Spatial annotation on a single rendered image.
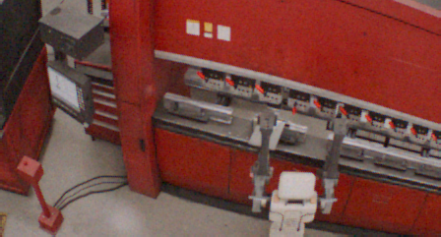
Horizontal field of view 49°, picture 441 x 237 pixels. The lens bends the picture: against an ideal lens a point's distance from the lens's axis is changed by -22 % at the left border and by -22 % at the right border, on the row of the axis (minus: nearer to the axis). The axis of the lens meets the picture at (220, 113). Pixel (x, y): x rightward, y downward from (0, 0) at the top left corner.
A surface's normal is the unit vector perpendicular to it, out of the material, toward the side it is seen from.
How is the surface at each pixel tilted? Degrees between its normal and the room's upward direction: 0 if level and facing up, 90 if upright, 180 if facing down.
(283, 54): 90
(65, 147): 0
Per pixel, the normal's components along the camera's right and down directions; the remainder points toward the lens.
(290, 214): -0.11, 0.57
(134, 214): 0.01, -0.73
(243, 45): -0.33, 0.64
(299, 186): -0.07, 0.01
